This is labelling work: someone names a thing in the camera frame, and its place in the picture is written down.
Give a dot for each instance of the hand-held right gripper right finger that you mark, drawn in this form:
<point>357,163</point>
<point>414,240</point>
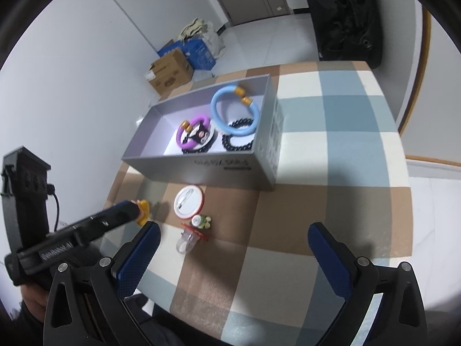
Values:
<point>331,259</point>

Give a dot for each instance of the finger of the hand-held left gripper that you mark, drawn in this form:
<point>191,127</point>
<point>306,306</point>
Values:
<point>122,207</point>
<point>104,225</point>

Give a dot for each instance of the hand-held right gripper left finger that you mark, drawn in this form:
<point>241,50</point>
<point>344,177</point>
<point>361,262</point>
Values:
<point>138,259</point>

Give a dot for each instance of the red clear pacifier toy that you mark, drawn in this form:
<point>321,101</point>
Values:
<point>185,241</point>

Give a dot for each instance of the white round pin badge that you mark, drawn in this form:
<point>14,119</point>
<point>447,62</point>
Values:
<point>189,202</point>

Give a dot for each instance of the grey cardboard box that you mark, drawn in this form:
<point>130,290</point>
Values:
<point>266,144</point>

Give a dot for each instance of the person's left forearm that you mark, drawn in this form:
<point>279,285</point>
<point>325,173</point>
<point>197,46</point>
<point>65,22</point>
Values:
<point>32,331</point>

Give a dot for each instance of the person's left hand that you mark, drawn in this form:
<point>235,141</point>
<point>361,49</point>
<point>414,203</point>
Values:
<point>34,299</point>

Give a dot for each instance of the checked tablecloth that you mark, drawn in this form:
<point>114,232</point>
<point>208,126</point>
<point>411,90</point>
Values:
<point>324,205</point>

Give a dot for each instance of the brown cardboard box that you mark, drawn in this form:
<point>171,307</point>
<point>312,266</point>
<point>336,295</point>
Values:
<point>173,72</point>

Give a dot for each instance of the blue cardboard box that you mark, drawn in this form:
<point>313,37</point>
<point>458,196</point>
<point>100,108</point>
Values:
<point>200,56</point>

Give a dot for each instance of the white bag with cloth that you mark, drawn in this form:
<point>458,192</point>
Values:
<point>209,38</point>

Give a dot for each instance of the wood-framed white panel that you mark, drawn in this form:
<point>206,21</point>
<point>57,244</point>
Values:
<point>439,97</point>

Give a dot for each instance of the black backpack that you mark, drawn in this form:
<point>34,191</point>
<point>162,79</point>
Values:
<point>342,14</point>

